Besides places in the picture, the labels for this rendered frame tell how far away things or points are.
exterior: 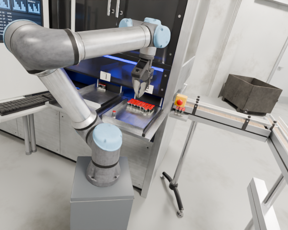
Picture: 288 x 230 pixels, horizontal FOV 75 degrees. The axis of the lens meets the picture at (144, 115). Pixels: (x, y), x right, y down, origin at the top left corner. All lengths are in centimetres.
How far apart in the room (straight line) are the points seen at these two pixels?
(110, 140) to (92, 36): 37
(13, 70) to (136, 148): 103
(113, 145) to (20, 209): 124
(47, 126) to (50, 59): 156
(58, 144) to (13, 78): 82
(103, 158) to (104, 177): 9
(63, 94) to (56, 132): 131
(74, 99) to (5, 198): 136
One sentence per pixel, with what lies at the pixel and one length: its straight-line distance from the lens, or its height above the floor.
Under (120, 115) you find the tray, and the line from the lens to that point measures 120.
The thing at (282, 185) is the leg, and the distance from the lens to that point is 140.
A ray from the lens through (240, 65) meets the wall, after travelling 569.
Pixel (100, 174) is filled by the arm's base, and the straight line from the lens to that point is 82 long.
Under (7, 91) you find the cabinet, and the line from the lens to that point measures 156.
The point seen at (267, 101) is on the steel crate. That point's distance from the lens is 499.
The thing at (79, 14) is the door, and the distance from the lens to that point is 157.
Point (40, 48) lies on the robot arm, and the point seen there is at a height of 133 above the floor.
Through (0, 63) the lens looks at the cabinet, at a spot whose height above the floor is 105.
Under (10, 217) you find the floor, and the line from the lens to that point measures 184.
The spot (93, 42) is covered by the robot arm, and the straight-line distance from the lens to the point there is 58.
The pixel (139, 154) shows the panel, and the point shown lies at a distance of 161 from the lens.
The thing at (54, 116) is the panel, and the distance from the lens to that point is 194.
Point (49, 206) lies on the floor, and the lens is 183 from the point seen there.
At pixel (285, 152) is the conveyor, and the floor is 93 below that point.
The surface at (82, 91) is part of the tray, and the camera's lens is 151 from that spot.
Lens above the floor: 142
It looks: 25 degrees down
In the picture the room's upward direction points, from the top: 11 degrees clockwise
